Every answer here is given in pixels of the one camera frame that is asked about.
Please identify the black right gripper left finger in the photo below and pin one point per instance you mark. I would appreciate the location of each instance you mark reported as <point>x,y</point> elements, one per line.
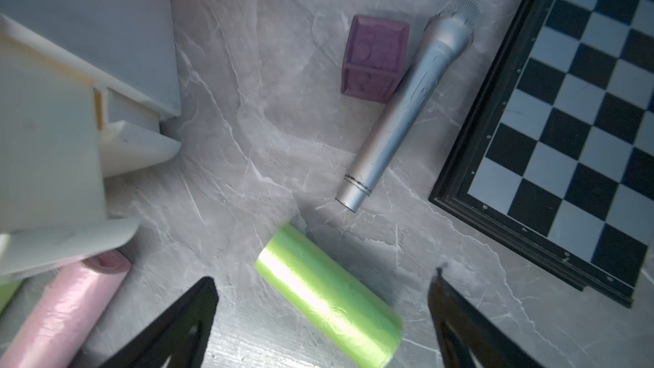
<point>179,336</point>

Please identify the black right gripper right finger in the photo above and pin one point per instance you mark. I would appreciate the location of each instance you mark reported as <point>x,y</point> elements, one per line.
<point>466,337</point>

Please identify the green roll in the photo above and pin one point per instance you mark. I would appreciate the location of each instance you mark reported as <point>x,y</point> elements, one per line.
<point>7,293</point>
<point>360,323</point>

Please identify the white drawer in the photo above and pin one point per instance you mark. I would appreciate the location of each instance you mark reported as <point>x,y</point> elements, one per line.
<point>54,159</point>

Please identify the white plastic drawer cabinet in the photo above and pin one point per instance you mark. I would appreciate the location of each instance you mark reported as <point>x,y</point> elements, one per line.
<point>126,48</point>

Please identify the pink roll upper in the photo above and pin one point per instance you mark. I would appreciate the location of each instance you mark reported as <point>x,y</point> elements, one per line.
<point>67,312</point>

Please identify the black white chessboard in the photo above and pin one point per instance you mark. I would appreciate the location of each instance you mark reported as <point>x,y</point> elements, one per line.
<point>555,158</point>

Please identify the purple small block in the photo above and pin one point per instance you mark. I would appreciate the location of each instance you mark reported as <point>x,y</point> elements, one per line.
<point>374,58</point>

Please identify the grey microphone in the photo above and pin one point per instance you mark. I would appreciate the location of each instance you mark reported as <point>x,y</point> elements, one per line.
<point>445,38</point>

